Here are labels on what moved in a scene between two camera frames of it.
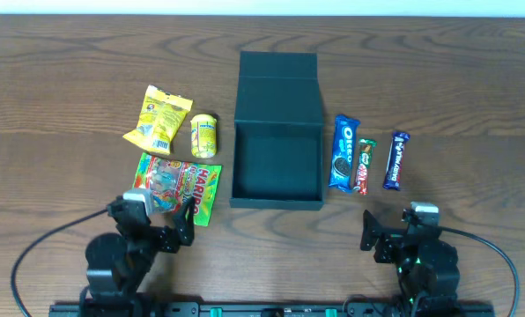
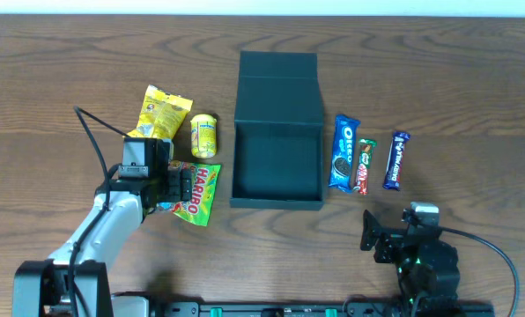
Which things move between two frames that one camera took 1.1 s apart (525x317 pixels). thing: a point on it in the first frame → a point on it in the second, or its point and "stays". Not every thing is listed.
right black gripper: (395, 240) stays
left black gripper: (158, 232) → (177, 185)
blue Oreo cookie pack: (343, 153) stays
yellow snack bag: (160, 121) stays
